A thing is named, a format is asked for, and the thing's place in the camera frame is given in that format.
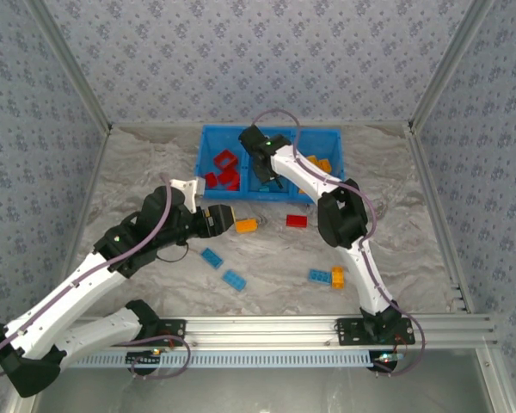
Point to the aluminium table edge rail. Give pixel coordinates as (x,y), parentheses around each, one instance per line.
(439,215)
(84,215)

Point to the long orange lego brick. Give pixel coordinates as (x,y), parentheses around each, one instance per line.
(246,226)
(337,277)

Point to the small red lego brick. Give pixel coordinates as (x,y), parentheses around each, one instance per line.
(211,180)

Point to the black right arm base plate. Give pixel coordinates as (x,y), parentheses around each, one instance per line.
(348,333)

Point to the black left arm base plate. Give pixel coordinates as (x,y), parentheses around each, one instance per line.
(176,333)

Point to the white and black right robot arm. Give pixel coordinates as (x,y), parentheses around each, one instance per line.
(339,219)

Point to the aluminium lower frame bar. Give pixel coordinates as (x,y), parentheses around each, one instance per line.
(498,383)
(19,406)

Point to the blue three-compartment plastic bin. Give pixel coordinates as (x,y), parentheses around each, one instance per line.
(215,137)

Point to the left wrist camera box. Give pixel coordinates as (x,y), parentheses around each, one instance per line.
(188,191)

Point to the aluminium frame post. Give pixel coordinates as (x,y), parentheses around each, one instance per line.
(71,64)
(448,64)

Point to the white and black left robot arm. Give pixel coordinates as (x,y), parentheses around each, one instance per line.
(79,301)

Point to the long red lego brick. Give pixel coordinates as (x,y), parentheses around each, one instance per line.
(228,175)
(296,220)

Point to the small orange lego brick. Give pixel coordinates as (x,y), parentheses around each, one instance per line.
(303,190)

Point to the grey metal lower panel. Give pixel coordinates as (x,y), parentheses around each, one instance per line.
(262,391)

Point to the red lego window frame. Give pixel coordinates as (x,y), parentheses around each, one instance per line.
(218,160)

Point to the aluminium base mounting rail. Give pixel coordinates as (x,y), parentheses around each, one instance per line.
(262,331)

